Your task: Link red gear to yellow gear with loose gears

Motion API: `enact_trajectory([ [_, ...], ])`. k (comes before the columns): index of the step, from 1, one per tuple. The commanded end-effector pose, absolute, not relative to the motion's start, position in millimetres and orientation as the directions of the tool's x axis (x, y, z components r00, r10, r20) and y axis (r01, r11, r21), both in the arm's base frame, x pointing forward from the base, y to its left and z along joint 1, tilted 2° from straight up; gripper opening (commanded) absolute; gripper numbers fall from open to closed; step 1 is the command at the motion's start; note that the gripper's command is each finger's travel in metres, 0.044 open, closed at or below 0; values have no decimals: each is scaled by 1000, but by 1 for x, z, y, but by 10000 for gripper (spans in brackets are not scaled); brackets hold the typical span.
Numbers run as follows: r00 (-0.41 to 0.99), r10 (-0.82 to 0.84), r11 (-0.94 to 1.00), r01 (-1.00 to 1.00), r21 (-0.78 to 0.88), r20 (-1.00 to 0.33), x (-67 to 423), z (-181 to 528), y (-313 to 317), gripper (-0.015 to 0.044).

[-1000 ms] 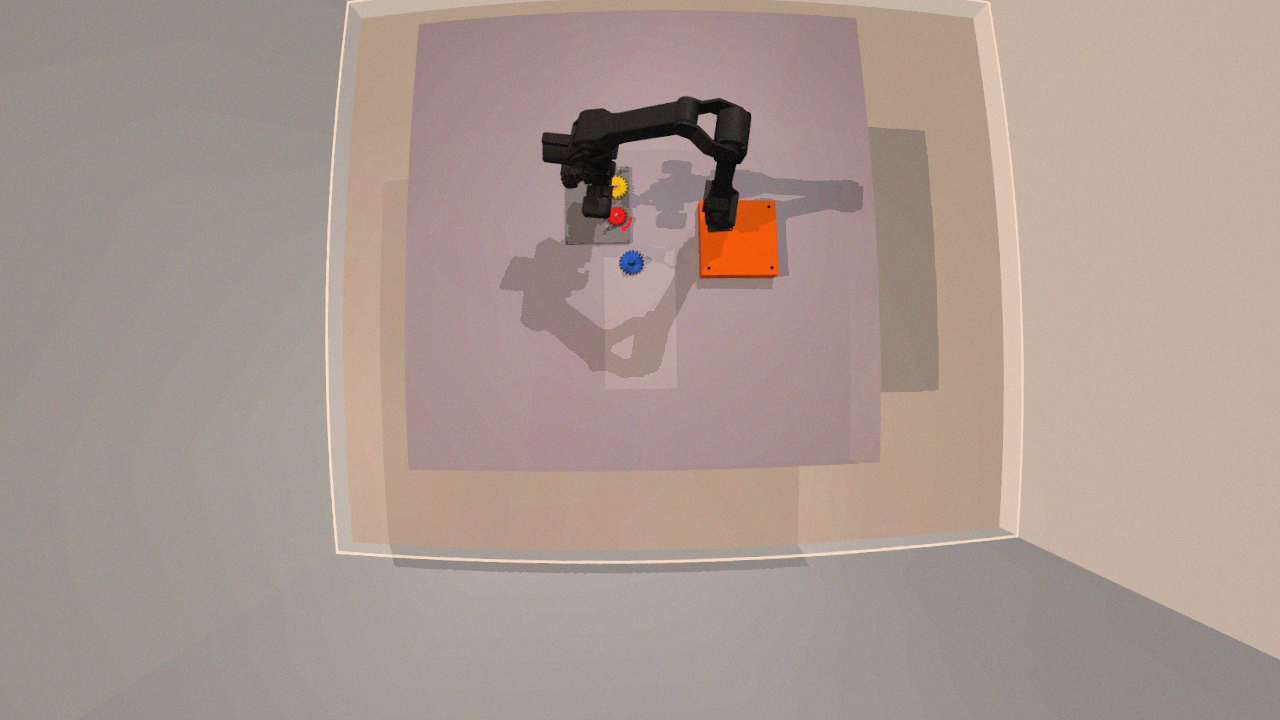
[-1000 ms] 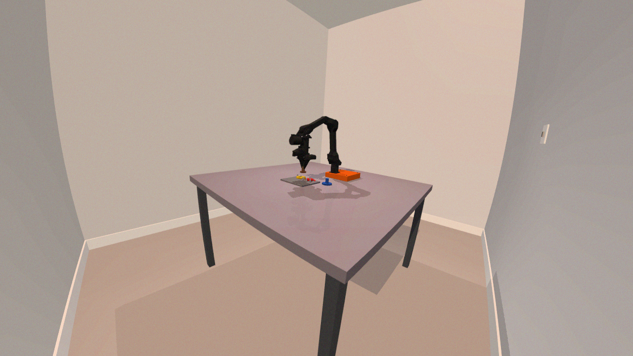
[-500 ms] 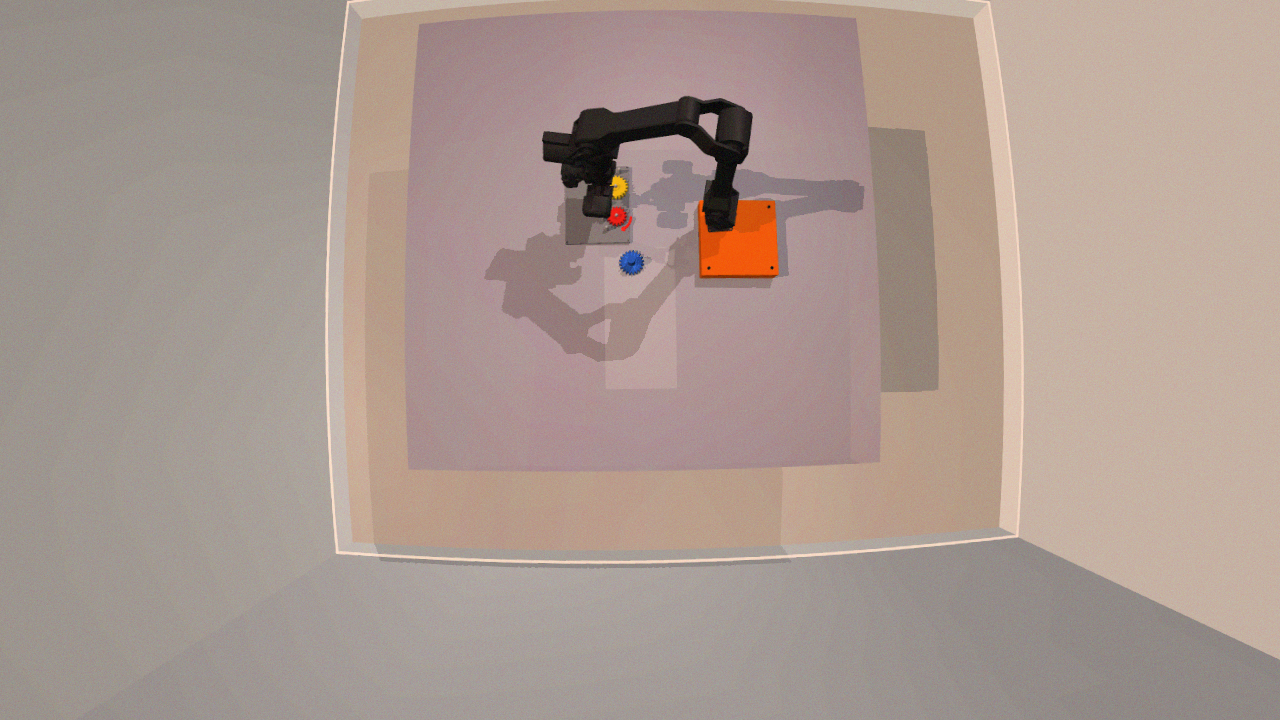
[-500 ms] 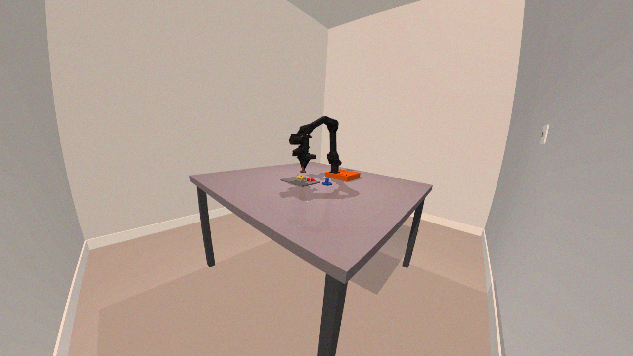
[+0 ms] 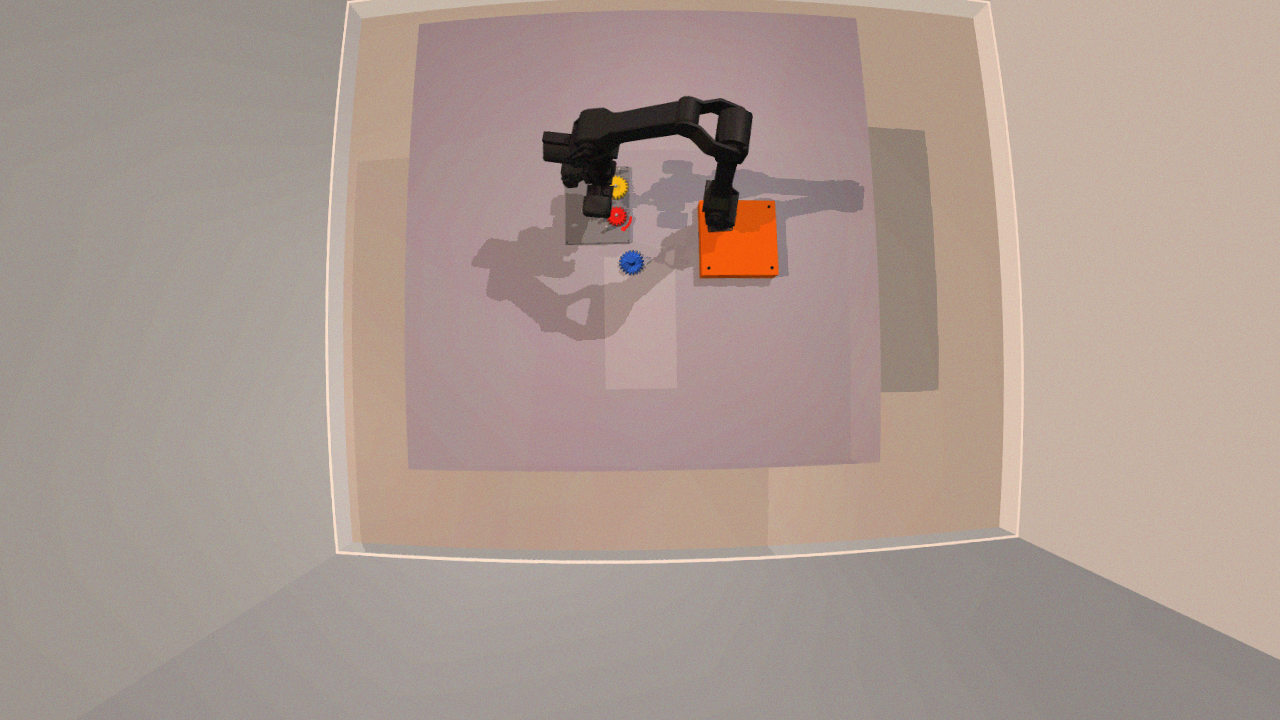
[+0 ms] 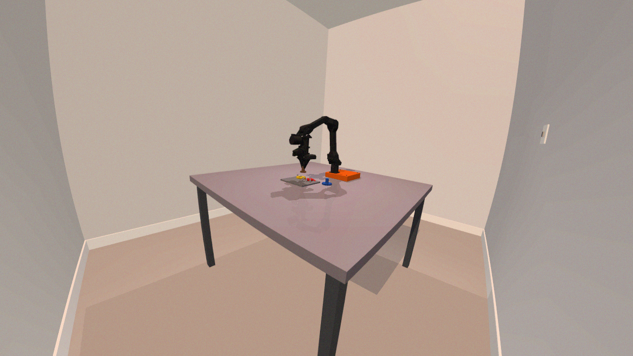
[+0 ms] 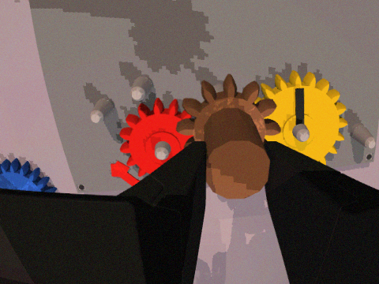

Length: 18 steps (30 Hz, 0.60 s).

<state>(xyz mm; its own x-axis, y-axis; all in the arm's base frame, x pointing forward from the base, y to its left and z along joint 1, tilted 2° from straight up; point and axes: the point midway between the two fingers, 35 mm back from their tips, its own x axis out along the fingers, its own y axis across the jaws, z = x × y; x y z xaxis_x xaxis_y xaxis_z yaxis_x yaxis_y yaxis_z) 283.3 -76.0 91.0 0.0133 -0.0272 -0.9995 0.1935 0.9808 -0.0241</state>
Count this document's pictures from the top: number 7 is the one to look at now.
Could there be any grey mottled board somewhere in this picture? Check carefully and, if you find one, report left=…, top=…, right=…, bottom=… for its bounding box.
left=29, top=0, right=379, bottom=193

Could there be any yellow gear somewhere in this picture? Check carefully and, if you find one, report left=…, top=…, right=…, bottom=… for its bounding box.
left=255, top=70, right=347, bottom=165

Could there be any red arrow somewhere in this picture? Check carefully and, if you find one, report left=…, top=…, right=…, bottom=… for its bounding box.
left=111, top=161, right=140, bottom=186

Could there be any red gear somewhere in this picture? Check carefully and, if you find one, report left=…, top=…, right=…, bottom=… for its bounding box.
left=120, top=98, right=192, bottom=177

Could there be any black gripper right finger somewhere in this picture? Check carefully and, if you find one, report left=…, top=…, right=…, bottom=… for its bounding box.
left=263, top=142, right=379, bottom=284

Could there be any blue gear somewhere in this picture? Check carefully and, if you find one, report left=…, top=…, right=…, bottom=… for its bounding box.
left=0, top=158, right=56, bottom=192

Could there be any orange gear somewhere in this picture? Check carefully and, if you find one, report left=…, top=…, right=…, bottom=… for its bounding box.
left=176, top=73, right=281, bottom=199

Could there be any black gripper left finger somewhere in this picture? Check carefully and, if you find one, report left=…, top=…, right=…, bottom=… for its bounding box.
left=0, top=142, right=206, bottom=284

